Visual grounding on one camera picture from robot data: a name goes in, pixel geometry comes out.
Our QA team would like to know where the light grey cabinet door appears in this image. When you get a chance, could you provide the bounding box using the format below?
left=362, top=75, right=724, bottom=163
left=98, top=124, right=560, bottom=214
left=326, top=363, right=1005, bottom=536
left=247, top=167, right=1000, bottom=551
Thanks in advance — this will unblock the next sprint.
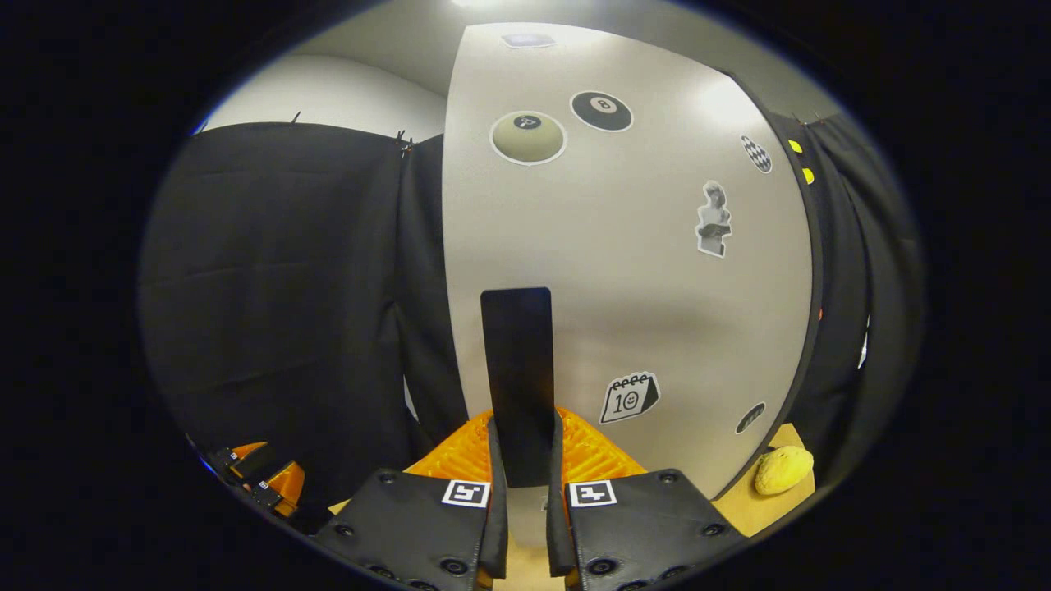
left=442, top=22, right=814, bottom=547

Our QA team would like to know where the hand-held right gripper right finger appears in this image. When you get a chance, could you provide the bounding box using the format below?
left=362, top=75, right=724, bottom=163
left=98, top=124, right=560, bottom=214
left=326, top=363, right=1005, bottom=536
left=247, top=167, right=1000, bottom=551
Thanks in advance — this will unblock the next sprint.
left=546, top=406, right=748, bottom=591

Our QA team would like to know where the dark grey cabinet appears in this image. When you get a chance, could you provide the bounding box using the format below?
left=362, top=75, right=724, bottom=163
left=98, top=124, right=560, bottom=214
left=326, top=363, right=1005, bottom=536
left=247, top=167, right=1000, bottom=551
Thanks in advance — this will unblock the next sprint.
left=714, top=70, right=826, bottom=502

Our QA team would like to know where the black cabinet door handle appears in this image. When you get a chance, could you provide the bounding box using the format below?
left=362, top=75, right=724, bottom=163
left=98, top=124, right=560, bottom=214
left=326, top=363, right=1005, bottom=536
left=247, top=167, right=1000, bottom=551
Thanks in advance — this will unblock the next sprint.
left=480, top=287, right=556, bottom=489

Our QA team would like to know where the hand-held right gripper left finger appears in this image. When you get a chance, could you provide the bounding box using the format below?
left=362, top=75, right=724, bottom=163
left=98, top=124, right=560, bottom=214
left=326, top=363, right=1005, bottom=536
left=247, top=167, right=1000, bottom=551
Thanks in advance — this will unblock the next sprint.
left=314, top=409, right=510, bottom=591

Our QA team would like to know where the black backdrop cloth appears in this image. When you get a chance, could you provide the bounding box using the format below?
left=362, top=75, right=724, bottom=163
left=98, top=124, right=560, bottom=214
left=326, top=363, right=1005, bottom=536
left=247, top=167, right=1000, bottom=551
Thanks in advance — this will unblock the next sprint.
left=138, top=111, right=925, bottom=534

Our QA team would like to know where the yellow toy lemon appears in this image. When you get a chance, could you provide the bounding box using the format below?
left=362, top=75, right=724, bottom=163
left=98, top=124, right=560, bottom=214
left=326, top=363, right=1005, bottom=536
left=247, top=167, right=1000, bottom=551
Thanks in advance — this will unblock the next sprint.
left=754, top=445, right=815, bottom=497

